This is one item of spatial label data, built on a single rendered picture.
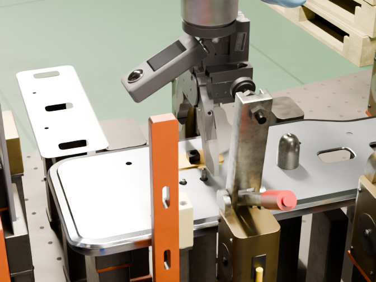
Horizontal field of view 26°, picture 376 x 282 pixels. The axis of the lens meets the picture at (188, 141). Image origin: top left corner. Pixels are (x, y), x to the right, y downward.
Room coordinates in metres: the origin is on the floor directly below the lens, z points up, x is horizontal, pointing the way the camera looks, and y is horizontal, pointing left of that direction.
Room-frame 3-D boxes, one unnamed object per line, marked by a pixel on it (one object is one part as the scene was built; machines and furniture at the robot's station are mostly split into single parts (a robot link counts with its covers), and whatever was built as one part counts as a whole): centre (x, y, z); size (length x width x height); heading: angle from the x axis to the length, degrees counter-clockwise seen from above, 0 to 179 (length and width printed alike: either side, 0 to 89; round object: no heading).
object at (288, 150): (0.97, -0.14, 1.02); 0.03 x 0.03 x 0.07
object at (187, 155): (0.98, -0.01, 1.01); 0.08 x 0.04 x 0.01; 108
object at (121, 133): (1.11, 0.11, 0.84); 0.12 x 0.07 x 0.28; 18
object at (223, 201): (0.79, -0.04, 1.06); 0.03 x 0.01 x 0.03; 18
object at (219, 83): (0.99, -0.03, 1.16); 0.09 x 0.08 x 0.12; 108
